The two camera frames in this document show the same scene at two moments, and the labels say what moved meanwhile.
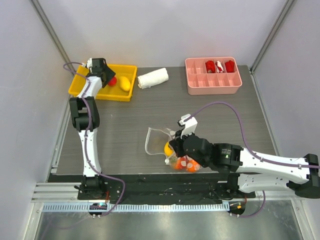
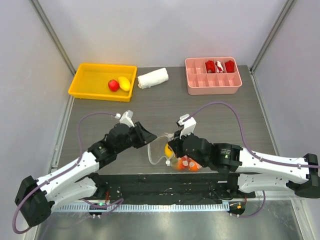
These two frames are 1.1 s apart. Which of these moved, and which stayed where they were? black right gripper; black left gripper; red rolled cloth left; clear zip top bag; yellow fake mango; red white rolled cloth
Moved: black left gripper; clear zip top bag
Stayed: yellow fake mango; red white rolled cloth; red rolled cloth left; black right gripper
